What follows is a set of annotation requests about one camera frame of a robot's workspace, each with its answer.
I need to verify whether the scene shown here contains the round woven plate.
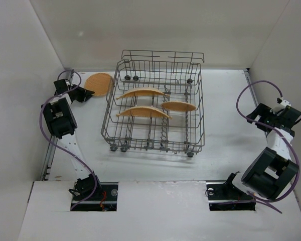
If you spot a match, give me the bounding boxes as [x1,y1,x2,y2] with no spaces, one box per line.
[161,101,196,112]
[84,73,113,97]

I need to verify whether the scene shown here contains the fish-shaped woven plate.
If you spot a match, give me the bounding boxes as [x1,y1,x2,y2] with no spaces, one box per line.
[116,106,172,119]
[116,87,169,100]

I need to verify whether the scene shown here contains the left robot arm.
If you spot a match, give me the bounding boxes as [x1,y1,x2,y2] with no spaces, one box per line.
[40,79,102,201]

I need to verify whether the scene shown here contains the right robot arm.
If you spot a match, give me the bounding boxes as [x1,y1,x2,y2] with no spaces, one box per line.
[241,98,301,201]

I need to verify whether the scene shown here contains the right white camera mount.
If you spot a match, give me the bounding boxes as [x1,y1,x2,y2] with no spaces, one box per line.
[270,97,291,114]

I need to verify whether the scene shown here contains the grey wire dish rack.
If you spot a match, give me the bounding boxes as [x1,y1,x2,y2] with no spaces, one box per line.
[101,50,205,157]

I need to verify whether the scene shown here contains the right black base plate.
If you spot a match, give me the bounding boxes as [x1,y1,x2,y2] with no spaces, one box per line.
[205,182,256,211]

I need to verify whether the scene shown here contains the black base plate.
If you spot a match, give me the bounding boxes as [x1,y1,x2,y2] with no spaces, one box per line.
[69,182,119,212]
[205,182,256,211]

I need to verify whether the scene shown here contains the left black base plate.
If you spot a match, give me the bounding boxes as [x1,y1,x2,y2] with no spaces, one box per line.
[69,182,119,212]

